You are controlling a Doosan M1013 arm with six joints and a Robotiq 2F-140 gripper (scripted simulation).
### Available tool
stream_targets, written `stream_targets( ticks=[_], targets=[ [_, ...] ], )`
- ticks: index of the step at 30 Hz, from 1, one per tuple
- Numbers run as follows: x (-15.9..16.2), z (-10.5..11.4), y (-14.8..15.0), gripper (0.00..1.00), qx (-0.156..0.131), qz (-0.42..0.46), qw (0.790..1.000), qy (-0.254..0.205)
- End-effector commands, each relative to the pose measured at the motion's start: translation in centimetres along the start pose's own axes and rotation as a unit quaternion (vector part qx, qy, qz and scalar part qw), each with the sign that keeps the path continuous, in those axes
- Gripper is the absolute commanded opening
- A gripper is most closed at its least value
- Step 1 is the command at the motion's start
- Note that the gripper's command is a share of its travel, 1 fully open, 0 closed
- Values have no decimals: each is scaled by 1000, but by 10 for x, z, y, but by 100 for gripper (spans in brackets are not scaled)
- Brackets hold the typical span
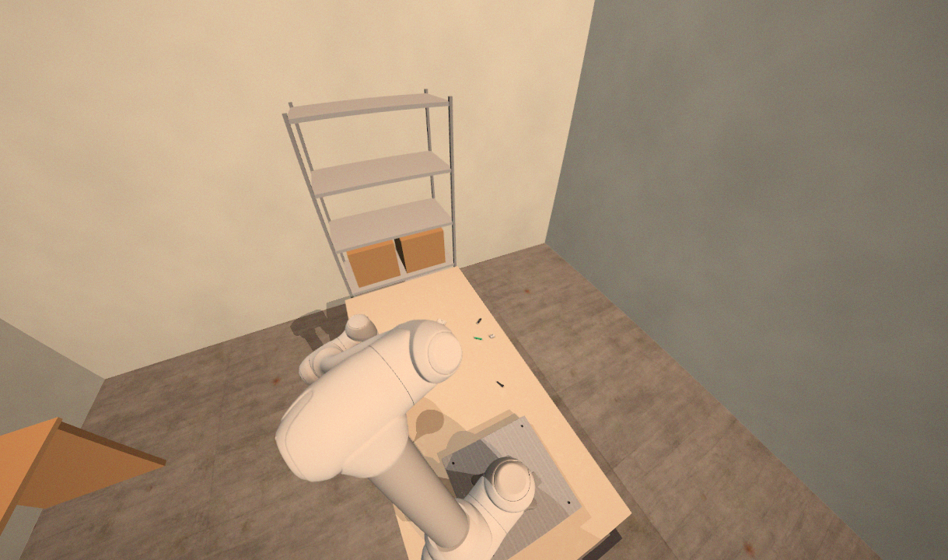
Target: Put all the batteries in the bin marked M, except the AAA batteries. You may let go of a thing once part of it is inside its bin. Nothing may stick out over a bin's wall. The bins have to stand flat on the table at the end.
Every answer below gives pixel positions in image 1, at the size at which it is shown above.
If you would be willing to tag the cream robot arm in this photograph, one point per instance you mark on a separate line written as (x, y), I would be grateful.
(352, 421)

